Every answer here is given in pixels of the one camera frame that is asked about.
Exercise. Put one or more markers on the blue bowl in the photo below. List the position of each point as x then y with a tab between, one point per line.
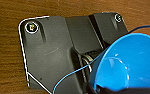
131	61

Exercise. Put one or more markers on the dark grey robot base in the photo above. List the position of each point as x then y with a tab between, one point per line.
54	50

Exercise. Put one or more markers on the round lit base button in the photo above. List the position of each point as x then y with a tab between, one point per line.
31	27

